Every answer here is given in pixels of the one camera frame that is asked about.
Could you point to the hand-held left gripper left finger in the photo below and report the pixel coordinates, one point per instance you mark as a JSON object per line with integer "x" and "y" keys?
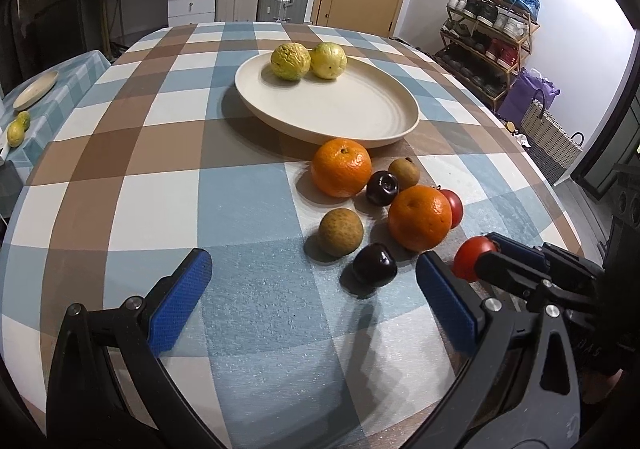
{"x": 182, "y": 299}

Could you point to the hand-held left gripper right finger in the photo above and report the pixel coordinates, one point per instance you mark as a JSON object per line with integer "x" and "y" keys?
{"x": 445, "y": 299}

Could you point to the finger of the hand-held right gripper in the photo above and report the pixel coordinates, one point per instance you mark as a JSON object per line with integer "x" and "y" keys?
{"x": 515, "y": 243}
{"x": 505, "y": 271}

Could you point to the red tomato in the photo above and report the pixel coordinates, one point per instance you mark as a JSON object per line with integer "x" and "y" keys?
{"x": 454, "y": 207}
{"x": 469, "y": 259}

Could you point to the dark purple plum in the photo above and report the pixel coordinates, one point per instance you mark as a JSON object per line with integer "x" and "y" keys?
{"x": 375, "y": 264}
{"x": 382, "y": 187}

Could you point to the orange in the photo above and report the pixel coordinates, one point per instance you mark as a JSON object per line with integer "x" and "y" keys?
{"x": 420, "y": 218}
{"x": 341, "y": 167}

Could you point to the brown longan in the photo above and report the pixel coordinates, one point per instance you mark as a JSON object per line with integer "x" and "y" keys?
{"x": 404, "y": 172}
{"x": 340, "y": 232}

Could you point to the cream ceramic plate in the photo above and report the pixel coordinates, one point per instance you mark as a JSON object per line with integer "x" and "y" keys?
{"x": 345, "y": 99}

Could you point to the woven basket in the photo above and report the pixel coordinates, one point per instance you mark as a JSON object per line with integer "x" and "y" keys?
{"x": 547, "y": 136}

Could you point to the purple bag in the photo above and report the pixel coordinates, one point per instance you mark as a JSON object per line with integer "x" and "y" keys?
{"x": 525, "y": 94}

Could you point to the shoe rack with shoes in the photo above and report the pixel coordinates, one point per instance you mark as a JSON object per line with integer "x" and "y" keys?
{"x": 495, "y": 14}

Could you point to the yellow green lemon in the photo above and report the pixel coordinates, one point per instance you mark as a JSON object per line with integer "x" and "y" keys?
{"x": 22, "y": 119}
{"x": 15, "y": 133}

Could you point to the side table checkered cloth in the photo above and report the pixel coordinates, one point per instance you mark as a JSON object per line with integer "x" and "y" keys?
{"x": 65, "y": 79}

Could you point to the small wooden plate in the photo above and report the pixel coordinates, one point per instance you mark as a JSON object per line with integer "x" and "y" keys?
{"x": 35, "y": 89}

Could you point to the wrinkled yellow passion fruit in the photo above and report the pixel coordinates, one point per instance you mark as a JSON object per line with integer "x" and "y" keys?
{"x": 290, "y": 61}

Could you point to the smooth yellow passion fruit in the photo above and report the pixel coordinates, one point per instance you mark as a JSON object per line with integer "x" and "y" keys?
{"x": 328, "y": 60}

